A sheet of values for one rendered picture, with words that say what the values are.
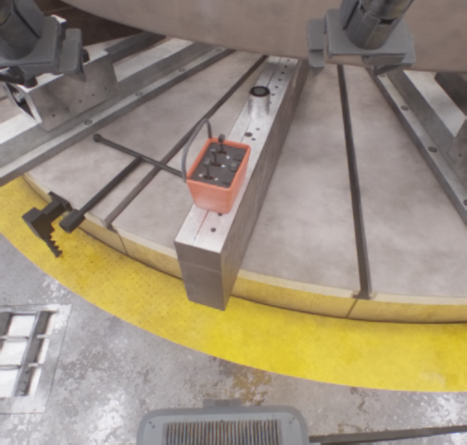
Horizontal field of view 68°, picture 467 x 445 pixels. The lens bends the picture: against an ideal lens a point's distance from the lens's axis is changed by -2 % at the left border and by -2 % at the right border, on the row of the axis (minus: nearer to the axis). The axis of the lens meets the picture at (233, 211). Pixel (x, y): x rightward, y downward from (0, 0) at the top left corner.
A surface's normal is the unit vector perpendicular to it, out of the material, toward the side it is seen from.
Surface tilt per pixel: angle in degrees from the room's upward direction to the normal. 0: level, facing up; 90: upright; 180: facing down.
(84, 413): 0
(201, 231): 0
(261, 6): 90
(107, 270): 0
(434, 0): 90
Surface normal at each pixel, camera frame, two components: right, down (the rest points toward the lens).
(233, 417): -0.01, -0.64
